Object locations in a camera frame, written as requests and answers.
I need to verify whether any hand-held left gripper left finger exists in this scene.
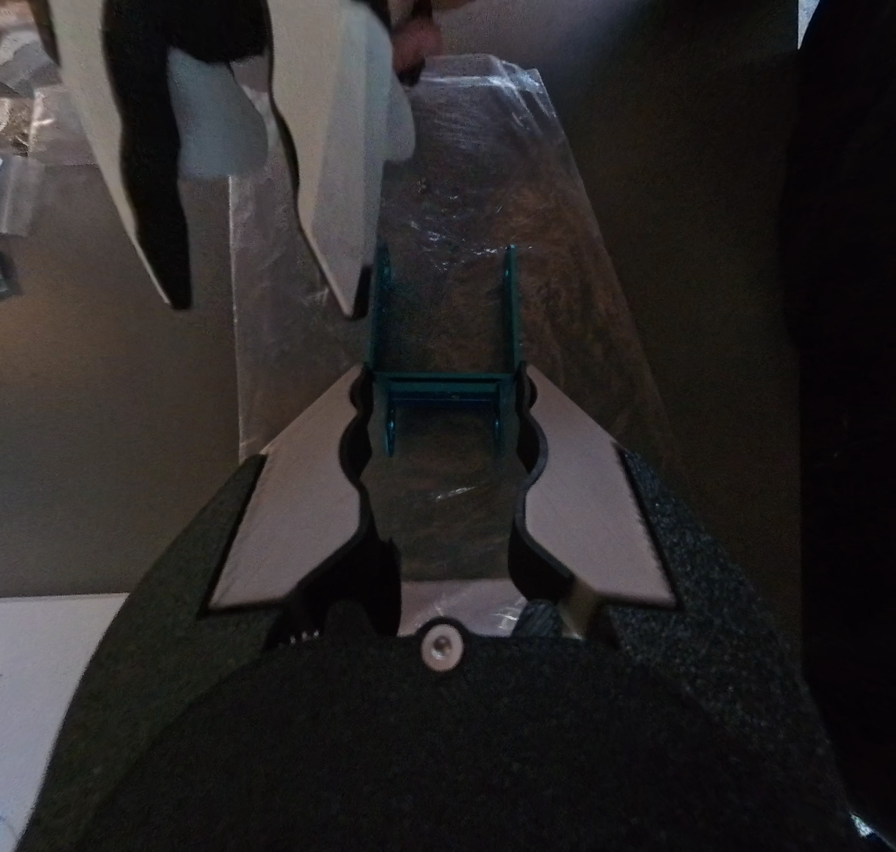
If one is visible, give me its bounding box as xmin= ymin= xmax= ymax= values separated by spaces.
xmin=204 ymin=365 xmax=401 ymax=632

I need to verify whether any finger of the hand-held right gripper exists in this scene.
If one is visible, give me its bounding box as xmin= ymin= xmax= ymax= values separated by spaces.
xmin=241 ymin=0 xmax=420 ymax=321
xmin=43 ymin=0 xmax=196 ymax=312

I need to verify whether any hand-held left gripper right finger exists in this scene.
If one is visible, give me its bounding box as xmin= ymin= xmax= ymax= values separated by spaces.
xmin=505 ymin=363 xmax=679 ymax=642

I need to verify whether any short blue U bracket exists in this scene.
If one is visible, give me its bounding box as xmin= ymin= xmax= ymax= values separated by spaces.
xmin=378 ymin=376 xmax=508 ymax=460

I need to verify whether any long blue U bracket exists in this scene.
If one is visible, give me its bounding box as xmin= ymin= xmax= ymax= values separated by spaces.
xmin=370 ymin=242 xmax=525 ymax=380

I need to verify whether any person's dark clothing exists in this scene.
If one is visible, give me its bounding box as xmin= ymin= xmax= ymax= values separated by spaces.
xmin=784 ymin=0 xmax=896 ymax=852

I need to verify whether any assembly instruction booklet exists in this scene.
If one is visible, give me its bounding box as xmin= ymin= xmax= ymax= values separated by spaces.
xmin=0 ymin=592 xmax=134 ymax=852

